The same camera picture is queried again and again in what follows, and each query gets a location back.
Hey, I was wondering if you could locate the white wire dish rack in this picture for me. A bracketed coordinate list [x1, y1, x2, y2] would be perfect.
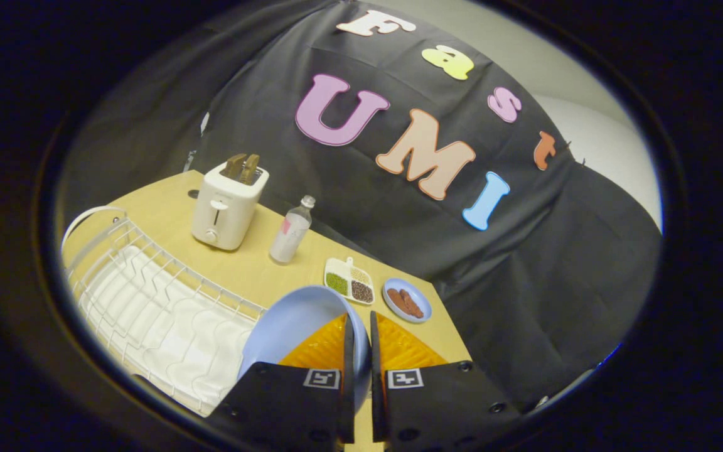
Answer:
[61, 205, 268, 417]

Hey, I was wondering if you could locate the light blue plate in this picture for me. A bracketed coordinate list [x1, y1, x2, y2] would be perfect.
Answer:
[238, 286, 373, 415]

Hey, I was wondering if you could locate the black backdrop cloth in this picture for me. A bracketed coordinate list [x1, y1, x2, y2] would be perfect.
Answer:
[60, 0, 662, 412]

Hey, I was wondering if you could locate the brown sausage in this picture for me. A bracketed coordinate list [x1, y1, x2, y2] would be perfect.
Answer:
[387, 288, 411, 316]
[400, 289, 425, 319]

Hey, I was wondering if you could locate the white toaster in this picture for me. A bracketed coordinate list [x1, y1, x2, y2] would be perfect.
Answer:
[191, 161, 270, 252]

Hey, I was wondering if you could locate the white divided dish with beans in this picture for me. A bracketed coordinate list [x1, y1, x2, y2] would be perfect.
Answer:
[324, 256, 375, 306]

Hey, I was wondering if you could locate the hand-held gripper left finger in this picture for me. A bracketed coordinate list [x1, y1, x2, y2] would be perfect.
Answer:
[206, 312, 356, 452]

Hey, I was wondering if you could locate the small blue plate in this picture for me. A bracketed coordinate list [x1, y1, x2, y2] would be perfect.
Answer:
[382, 278, 432, 324]

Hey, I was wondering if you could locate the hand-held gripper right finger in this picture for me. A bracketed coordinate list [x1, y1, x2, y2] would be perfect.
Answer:
[370, 310, 522, 452]

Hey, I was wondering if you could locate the clear plastic bottle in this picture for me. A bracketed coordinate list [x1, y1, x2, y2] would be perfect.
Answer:
[269, 195, 316, 264]

